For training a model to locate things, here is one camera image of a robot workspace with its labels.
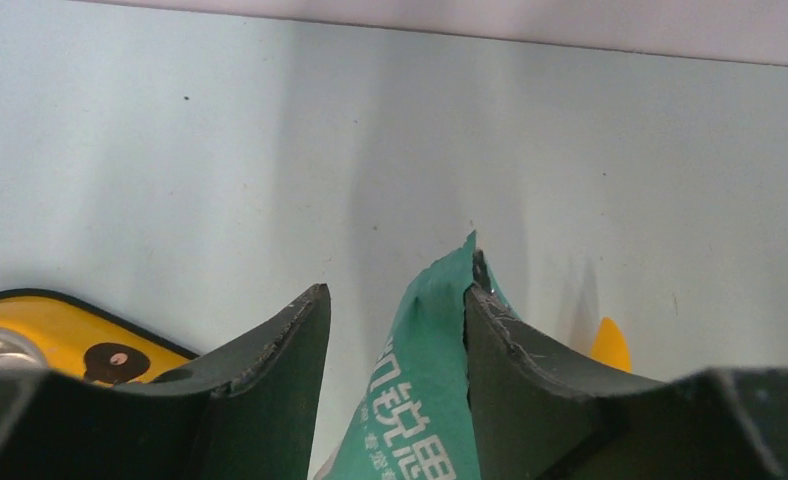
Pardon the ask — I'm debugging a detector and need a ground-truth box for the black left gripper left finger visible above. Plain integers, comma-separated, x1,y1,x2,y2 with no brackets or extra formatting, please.
0,284,331,479

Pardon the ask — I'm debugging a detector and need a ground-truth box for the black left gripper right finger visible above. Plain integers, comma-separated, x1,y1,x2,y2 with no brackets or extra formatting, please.
465,286,788,479

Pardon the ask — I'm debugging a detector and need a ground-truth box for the yellow plastic scoop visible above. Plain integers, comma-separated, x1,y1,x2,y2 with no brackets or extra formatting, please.
589,317,632,373

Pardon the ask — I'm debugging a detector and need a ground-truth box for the green white pet food bag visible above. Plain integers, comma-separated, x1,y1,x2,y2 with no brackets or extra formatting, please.
315,232,482,479

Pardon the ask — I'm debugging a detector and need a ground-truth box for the yellow double pet bowl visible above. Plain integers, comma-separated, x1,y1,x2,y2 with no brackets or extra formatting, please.
0,288,198,386

